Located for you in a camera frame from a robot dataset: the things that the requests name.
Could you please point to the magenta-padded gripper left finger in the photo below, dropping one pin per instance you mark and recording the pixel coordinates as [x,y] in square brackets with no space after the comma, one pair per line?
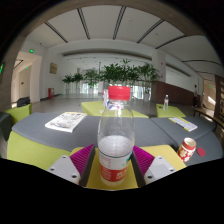
[63,168]

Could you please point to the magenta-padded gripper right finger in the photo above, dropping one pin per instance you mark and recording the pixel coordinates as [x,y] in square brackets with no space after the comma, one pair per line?
[159,168]

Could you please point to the red-capped clear water bottle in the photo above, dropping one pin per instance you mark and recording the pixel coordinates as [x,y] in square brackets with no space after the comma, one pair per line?
[115,146]

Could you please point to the red and white cup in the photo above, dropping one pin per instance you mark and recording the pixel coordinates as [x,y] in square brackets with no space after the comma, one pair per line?
[186,150]

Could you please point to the flat round red coaster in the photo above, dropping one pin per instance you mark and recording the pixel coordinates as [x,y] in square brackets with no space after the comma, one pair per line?
[201,152]

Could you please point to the colourful printed magazine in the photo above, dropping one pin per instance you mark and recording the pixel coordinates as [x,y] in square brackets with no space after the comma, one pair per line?
[66,121]

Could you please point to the white and yellow booklet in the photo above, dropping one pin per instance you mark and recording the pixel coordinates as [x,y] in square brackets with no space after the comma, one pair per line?
[183,124]

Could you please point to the small clear plastic bottle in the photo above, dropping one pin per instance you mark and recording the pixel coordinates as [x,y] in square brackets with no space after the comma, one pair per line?
[165,102]

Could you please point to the long wooden bench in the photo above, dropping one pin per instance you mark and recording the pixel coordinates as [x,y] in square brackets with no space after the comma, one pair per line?
[210,116]

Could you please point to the red fire extinguisher cabinet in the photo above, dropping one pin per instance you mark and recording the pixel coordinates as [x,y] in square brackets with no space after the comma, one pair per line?
[50,92]

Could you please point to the person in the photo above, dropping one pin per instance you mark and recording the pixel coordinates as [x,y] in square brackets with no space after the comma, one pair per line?
[195,95]

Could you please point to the group of potted green plants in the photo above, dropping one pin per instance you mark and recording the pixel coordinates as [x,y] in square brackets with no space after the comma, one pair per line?
[113,75]

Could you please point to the green exit sign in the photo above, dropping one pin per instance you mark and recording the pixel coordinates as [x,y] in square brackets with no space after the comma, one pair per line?
[31,51]

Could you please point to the framed wall picture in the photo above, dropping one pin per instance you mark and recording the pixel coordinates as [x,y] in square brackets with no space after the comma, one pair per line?
[53,68]

